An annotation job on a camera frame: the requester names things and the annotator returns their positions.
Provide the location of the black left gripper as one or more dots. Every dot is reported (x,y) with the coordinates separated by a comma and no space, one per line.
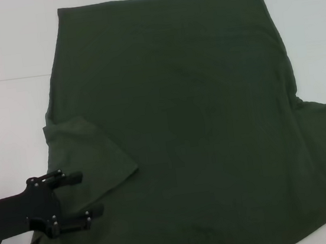
(19,211)

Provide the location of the dark green shirt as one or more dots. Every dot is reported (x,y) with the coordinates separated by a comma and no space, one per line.
(177,96)

